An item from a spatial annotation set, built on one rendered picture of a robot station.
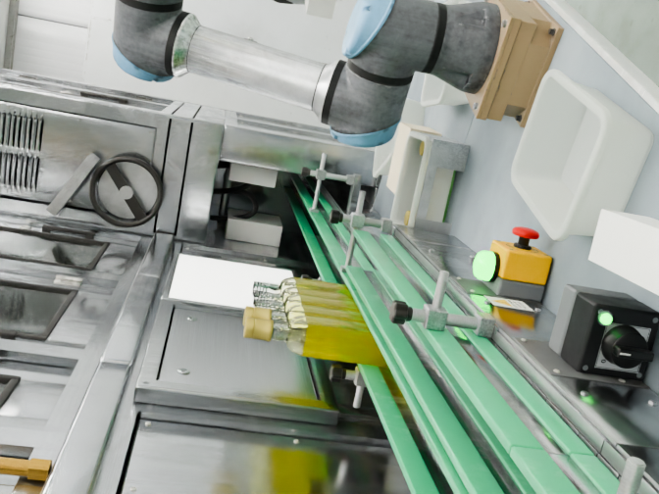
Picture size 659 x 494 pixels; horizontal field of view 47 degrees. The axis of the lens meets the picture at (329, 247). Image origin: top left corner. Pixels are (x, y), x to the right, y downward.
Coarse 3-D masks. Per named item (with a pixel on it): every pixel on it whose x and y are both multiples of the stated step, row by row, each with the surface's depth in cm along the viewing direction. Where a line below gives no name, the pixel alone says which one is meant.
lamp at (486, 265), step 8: (480, 256) 112; (488, 256) 111; (496, 256) 111; (480, 264) 111; (488, 264) 110; (496, 264) 110; (480, 272) 111; (488, 272) 111; (496, 272) 111; (488, 280) 112
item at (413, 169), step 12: (408, 144) 170; (420, 144) 170; (408, 156) 170; (420, 156) 171; (408, 168) 171; (420, 168) 155; (408, 180) 172; (420, 180) 155; (396, 192) 172; (408, 192) 172; (420, 192) 157; (396, 204) 173; (408, 204) 173; (396, 216) 173
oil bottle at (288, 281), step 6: (282, 282) 146; (288, 282) 145; (294, 282) 145; (300, 282) 146; (306, 282) 147; (312, 282) 148; (318, 282) 148; (324, 282) 149; (330, 282) 150; (282, 288) 145; (318, 288) 145; (324, 288) 146; (330, 288) 146; (336, 288) 147; (342, 288) 148
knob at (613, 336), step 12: (624, 324) 82; (612, 336) 81; (624, 336) 80; (636, 336) 80; (612, 348) 80; (624, 348) 79; (636, 348) 80; (612, 360) 80; (624, 360) 80; (636, 360) 80; (648, 360) 79
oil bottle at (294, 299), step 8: (288, 296) 136; (296, 296) 136; (304, 296) 137; (312, 296) 138; (288, 304) 134; (296, 304) 133; (304, 304) 133; (312, 304) 134; (320, 304) 134; (328, 304) 135; (336, 304) 136; (344, 304) 137; (352, 304) 138
